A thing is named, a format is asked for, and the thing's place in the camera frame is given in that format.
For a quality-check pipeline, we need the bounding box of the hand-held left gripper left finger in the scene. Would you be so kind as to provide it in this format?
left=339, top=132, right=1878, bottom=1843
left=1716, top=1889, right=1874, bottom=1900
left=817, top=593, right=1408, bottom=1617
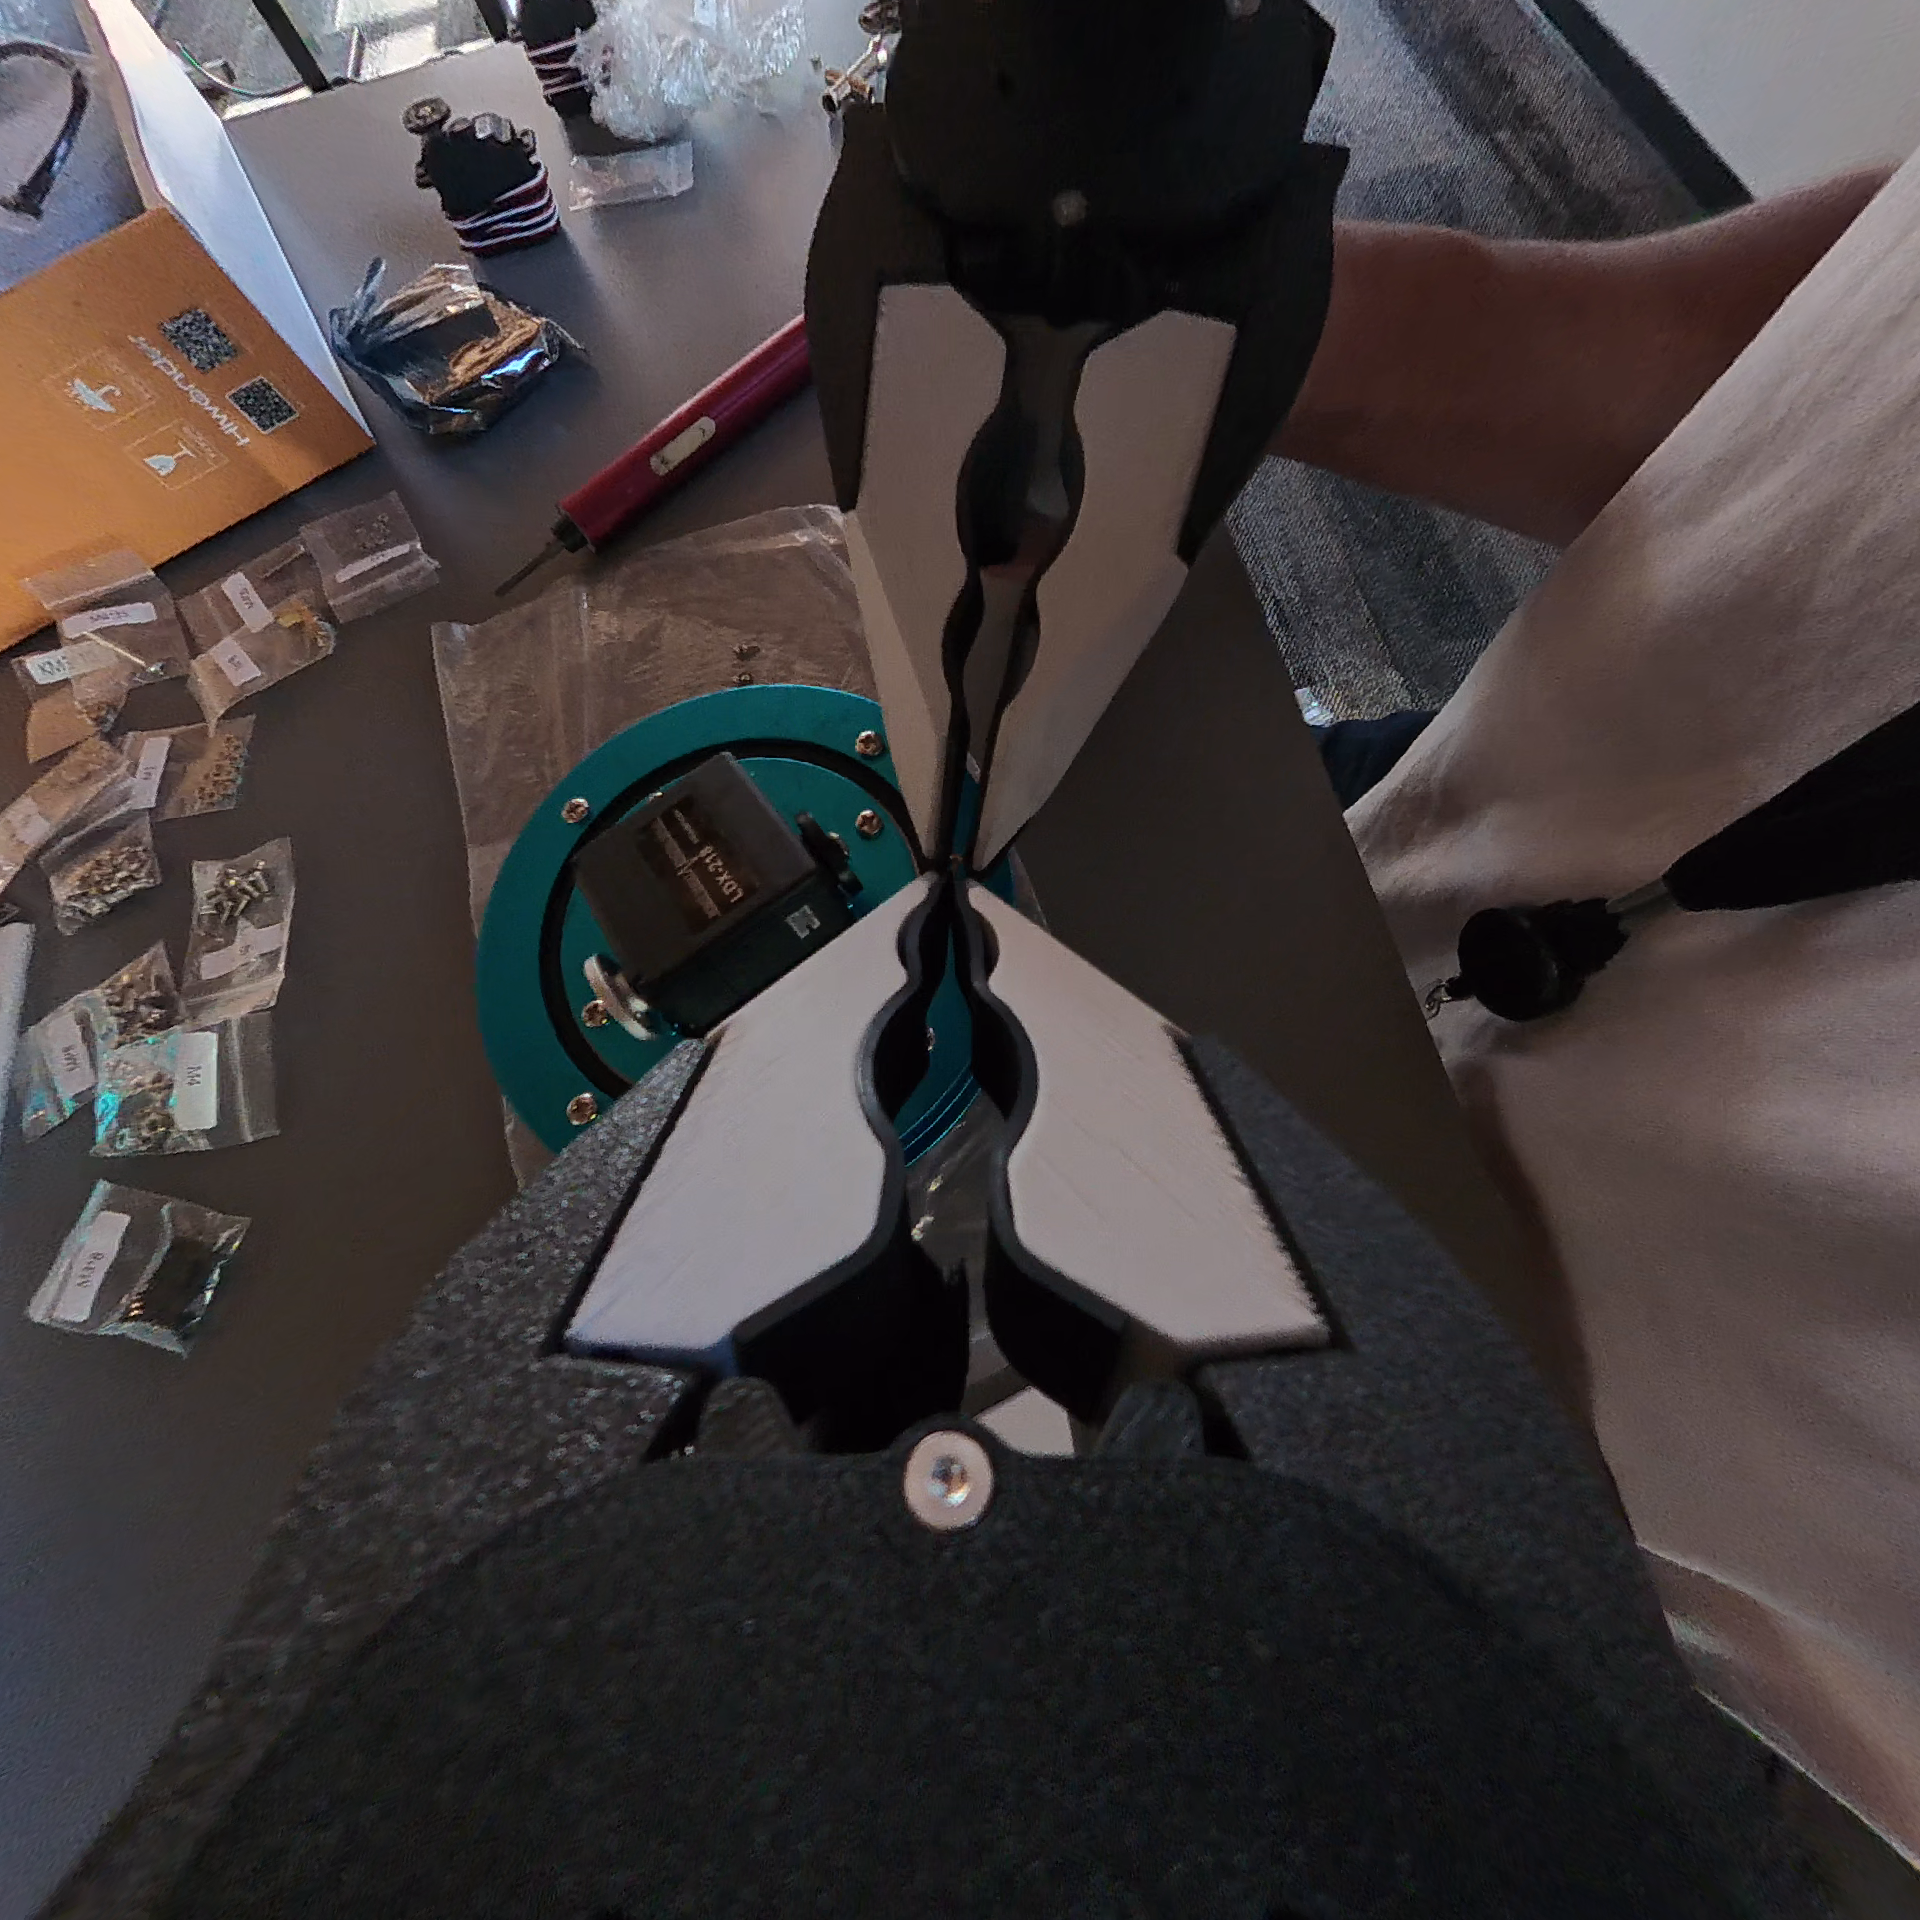
left=563, top=877, right=957, bottom=1362

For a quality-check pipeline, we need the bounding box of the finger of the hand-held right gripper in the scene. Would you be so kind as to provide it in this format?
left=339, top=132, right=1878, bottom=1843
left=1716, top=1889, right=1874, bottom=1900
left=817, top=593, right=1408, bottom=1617
left=853, top=281, right=1010, bottom=857
left=978, top=316, right=1242, bottom=876

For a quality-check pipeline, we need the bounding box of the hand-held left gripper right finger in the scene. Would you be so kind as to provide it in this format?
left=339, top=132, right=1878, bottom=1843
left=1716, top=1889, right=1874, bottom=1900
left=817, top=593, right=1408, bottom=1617
left=960, top=881, right=1337, bottom=1362

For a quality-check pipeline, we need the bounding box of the red screwdriver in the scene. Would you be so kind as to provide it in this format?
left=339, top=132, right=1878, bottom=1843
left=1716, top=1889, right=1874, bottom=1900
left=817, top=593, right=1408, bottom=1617
left=496, top=310, right=817, bottom=599

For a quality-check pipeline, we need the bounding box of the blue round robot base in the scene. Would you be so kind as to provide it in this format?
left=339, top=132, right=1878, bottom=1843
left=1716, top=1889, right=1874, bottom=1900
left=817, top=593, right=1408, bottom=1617
left=476, top=689, right=1051, bottom=1187

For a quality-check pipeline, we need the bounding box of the person's right forearm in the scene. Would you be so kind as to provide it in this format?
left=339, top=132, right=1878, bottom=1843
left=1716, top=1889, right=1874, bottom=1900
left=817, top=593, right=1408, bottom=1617
left=1266, top=162, right=1900, bottom=548

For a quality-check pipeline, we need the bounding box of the dark grey desk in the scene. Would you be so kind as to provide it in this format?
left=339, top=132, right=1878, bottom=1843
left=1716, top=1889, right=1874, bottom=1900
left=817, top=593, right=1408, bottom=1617
left=0, top=45, right=1525, bottom=1920

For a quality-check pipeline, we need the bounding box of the large clear plastic bag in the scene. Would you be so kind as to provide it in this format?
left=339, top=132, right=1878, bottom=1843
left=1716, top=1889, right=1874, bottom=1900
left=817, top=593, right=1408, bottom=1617
left=429, top=506, right=1051, bottom=1412

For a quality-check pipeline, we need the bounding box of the small flat clear bag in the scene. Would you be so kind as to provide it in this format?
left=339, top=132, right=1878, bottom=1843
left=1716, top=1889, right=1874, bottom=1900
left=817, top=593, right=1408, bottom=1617
left=568, top=142, right=696, bottom=209

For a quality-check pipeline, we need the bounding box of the crumpled clear plastic wrap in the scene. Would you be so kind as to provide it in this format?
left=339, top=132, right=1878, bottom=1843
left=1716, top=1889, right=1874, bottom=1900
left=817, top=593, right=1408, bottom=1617
left=576, top=0, right=818, bottom=143

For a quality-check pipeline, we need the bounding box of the dark foil bag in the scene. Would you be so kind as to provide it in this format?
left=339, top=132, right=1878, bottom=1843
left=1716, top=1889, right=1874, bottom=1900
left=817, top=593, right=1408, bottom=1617
left=329, top=263, right=578, bottom=436

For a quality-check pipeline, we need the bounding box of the group of small screw bags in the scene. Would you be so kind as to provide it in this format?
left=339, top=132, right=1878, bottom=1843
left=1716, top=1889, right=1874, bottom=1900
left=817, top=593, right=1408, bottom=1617
left=0, top=497, right=444, bottom=1361

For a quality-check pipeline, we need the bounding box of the white shirt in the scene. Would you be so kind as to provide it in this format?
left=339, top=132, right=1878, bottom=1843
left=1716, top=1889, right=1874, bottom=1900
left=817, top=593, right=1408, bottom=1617
left=1341, top=150, right=1920, bottom=1817

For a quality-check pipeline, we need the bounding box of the orange cardboard box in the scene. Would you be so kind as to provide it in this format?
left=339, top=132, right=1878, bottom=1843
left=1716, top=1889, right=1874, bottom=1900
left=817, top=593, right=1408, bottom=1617
left=0, top=0, right=377, bottom=654

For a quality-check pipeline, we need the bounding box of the black servo with striped wires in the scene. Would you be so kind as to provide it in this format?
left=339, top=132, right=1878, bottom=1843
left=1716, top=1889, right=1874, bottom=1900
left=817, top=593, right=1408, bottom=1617
left=405, top=95, right=565, bottom=255
left=510, top=0, right=609, bottom=115

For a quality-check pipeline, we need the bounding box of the thin black cable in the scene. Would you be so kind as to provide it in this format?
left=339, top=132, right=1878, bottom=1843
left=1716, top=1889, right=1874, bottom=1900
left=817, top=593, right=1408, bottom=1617
left=0, top=42, right=92, bottom=220

